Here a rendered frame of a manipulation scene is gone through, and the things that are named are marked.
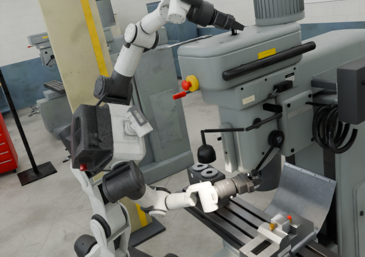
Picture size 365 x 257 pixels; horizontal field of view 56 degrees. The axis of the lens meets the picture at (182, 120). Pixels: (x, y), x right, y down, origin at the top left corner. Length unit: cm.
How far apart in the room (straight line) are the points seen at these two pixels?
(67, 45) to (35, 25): 736
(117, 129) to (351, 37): 113
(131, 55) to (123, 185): 54
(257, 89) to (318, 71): 36
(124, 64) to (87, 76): 142
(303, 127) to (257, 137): 25
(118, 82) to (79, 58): 137
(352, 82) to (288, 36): 29
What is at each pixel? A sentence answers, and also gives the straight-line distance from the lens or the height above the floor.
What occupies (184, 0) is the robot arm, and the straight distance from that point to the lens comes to 126.
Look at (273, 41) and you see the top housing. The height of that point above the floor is 185.
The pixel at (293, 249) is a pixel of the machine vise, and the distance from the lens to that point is 164.
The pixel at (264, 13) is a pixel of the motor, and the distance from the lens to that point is 147.
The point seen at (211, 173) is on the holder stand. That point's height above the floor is 116.
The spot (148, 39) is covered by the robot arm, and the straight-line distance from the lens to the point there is 145.
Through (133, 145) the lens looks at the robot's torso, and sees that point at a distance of 146.
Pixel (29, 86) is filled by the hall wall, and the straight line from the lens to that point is 1022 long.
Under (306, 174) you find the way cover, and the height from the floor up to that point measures 110.
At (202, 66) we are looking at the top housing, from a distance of 121.
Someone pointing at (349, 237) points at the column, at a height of 79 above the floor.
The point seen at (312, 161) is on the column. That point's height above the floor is 118.
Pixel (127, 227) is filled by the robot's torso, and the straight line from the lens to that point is 202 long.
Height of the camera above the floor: 207
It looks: 20 degrees down
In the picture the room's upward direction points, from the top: 11 degrees counter-clockwise
